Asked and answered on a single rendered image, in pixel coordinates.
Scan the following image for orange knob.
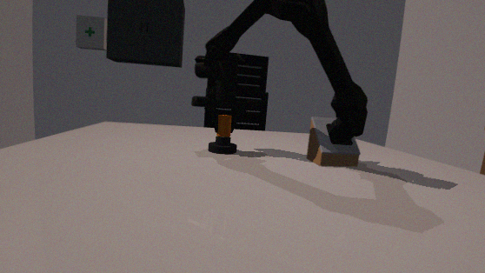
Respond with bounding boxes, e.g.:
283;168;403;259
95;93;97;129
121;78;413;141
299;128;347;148
216;115;232;137

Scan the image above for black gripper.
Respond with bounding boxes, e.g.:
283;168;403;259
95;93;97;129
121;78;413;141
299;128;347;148
191;77;259;133

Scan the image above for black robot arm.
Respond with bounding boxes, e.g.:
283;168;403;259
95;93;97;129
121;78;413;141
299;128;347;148
195;0;368;145

